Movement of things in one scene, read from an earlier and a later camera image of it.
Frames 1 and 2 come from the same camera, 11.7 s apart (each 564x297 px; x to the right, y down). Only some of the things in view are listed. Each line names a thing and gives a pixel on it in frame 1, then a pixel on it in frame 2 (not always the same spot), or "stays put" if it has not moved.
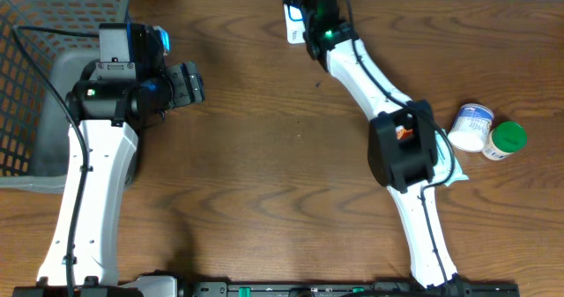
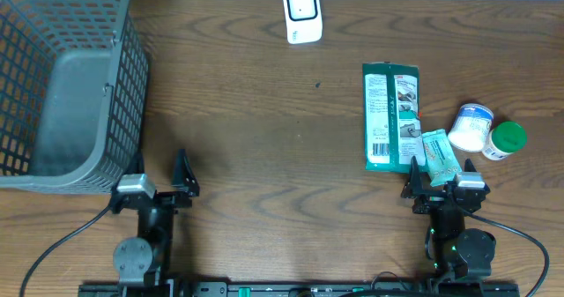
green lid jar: x=506 y=138 stays put
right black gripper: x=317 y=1 -> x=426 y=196
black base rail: x=318 y=289 stays put
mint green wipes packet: x=441 y=166 stays put
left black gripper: x=168 y=103 -> x=183 y=193
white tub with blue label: x=471 y=127 stays put
